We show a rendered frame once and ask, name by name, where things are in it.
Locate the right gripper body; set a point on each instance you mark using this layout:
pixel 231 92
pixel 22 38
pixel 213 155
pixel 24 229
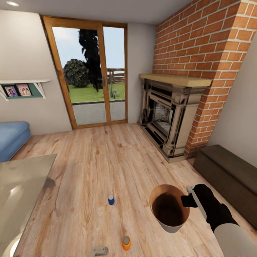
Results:
pixel 187 202

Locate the trash can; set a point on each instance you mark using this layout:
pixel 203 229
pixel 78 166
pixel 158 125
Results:
pixel 166 205

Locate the sofa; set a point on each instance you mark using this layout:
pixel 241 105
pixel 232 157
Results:
pixel 13 135

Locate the cabinet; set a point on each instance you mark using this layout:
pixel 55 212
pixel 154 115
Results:
pixel 234 178

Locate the countertop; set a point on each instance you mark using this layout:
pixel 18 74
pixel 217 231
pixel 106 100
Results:
pixel 183 81

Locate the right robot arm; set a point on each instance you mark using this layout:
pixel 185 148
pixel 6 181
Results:
pixel 233 241

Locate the can of soda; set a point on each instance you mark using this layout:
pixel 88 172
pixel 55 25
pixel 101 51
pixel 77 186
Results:
pixel 111 199
pixel 126 243

